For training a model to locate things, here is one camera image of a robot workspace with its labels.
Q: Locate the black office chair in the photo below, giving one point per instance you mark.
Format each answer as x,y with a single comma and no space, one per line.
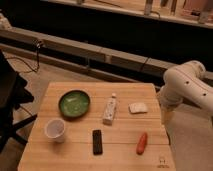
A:
12,95

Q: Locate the green ceramic bowl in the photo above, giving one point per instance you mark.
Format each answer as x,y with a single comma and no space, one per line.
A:
74,103

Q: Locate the orange carrot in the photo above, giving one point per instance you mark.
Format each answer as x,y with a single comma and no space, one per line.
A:
142,144

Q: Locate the white sponge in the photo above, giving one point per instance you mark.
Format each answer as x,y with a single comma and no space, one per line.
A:
136,108

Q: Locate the wooden table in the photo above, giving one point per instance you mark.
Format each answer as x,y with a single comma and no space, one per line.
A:
122,131

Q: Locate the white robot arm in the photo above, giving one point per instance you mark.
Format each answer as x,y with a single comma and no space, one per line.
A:
185,81

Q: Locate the black remote control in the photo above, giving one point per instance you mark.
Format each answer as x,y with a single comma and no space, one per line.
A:
97,142

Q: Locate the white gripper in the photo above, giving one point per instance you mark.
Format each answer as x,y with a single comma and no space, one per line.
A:
167,115

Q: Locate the white plastic bottle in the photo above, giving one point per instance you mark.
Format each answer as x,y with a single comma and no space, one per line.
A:
110,109

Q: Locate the white paper cup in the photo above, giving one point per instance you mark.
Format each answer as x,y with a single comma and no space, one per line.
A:
55,130

